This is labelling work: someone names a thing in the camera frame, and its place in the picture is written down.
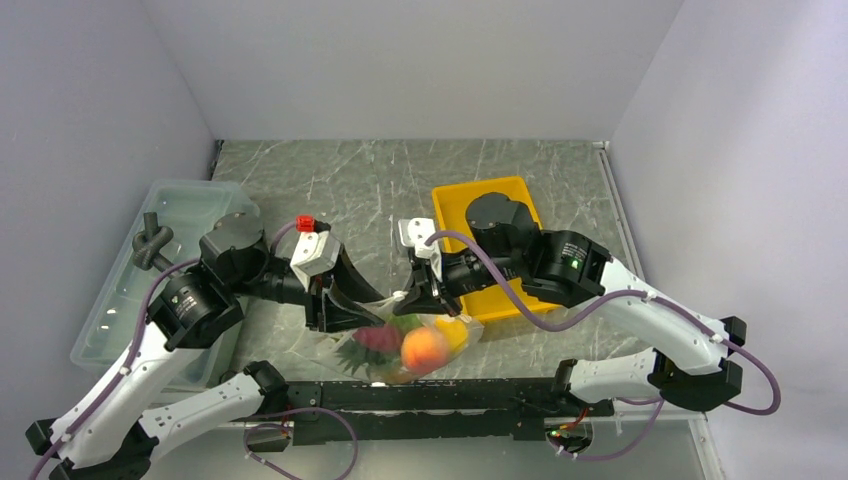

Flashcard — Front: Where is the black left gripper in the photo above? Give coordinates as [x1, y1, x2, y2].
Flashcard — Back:
[232, 240, 388, 331]

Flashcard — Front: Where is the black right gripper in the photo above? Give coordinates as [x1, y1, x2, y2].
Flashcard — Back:
[393, 245, 524, 317]

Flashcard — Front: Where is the clear polka-dot zip bag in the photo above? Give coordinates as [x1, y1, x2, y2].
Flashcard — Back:
[293, 292, 484, 384]

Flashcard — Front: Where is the toy peach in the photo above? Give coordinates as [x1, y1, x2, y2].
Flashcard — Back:
[400, 327, 451, 375]

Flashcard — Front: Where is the dark red toy sweet potato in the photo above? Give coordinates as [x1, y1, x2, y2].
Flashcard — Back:
[352, 324, 404, 354]

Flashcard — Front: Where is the orange toy pineapple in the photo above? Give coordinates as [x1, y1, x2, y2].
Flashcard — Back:
[335, 340, 401, 383]

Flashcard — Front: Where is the yellow plastic tray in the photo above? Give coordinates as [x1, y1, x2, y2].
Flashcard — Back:
[431, 176, 542, 324]

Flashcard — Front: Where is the green toy lettuce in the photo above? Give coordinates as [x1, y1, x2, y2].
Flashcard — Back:
[386, 314, 424, 336]

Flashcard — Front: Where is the yellow toy pear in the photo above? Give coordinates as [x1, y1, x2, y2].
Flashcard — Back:
[434, 317, 469, 355]

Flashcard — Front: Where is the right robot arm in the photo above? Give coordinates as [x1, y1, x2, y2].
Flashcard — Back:
[394, 193, 746, 415]

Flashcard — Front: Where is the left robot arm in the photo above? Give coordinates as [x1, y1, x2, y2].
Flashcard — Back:
[26, 212, 381, 479]

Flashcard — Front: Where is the clear plastic storage bin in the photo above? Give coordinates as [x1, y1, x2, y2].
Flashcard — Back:
[69, 177, 261, 392]

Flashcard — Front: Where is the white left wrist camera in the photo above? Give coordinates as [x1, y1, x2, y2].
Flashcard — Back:
[290, 215, 342, 277]

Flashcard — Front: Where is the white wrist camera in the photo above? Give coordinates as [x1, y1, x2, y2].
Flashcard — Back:
[290, 215, 342, 277]
[398, 217, 443, 281]

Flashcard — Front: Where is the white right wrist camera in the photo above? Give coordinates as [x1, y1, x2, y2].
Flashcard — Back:
[398, 217, 443, 281]

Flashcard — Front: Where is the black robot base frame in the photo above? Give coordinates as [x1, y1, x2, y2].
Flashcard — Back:
[243, 377, 615, 446]

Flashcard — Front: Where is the grey knotted hose piece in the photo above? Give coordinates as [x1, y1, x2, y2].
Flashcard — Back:
[129, 210, 180, 274]

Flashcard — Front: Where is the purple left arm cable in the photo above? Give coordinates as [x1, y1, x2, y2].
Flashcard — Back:
[27, 218, 313, 480]

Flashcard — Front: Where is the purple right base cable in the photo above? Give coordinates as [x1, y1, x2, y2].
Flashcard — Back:
[546, 397, 665, 464]

